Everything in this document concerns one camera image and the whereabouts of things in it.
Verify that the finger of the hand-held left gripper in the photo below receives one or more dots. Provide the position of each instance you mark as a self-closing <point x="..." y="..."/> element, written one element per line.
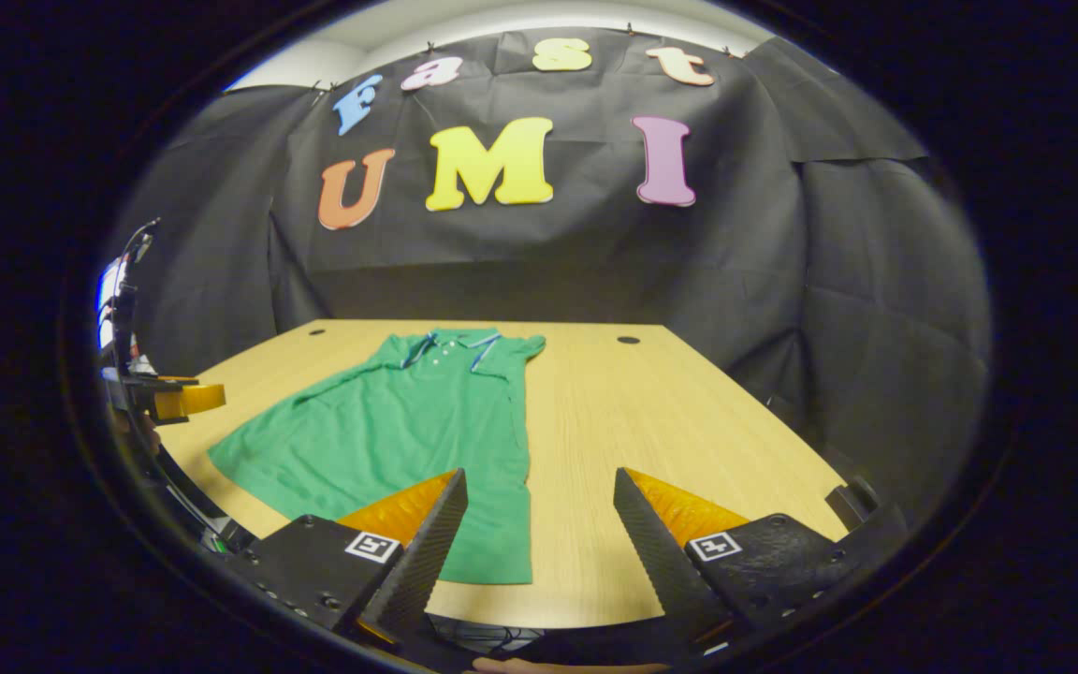
<point x="188" y="401"/>

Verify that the bright screen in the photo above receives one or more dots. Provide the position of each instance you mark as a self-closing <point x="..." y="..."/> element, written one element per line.
<point x="109" y="290"/>

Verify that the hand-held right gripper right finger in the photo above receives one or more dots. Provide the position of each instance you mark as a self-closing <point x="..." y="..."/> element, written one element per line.
<point x="661" y="571"/>

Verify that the black backdrop cloth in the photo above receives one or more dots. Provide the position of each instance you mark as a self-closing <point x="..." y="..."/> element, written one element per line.
<point x="548" y="262"/>

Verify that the green T-shirt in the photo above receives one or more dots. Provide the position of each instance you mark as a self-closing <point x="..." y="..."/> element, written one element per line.
<point x="389" y="421"/>

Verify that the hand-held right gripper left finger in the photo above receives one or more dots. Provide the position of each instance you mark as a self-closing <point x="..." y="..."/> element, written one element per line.
<point x="422" y="562"/>

